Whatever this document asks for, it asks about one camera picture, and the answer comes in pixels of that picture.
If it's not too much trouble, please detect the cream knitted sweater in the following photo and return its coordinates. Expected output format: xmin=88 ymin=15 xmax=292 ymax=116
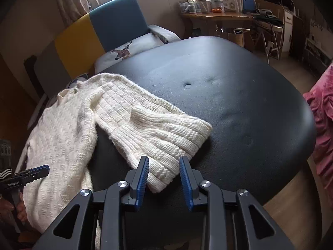
xmin=18 ymin=73 xmax=212 ymax=232

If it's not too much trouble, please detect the person left hand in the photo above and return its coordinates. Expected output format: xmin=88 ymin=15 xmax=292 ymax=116
xmin=1 ymin=192 xmax=27 ymax=223

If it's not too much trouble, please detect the blue triangle pattern cushion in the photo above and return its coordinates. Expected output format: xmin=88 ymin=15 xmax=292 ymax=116
xmin=66 ymin=73 xmax=89 ymax=89

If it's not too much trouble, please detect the deer print cushion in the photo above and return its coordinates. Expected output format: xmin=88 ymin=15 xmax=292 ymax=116
xmin=94 ymin=33 xmax=164 ymax=74

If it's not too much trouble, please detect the pink cloth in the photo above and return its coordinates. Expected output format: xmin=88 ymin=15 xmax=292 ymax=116
xmin=303 ymin=65 xmax=333 ymax=206

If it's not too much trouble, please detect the grey yellow blue armchair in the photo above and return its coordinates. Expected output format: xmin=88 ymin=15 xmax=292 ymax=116
xmin=24 ymin=0 xmax=179 ymax=97

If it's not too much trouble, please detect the wooden side table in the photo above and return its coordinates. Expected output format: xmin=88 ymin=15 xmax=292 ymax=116
xmin=181 ymin=12 xmax=254 ymax=47

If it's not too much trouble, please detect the jar with oranges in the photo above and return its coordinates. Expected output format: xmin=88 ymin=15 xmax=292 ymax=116
xmin=209 ymin=0 xmax=225 ymax=13

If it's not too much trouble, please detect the blue bag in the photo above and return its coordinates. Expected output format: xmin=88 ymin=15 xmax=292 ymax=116
xmin=242 ymin=0 xmax=257 ymax=14

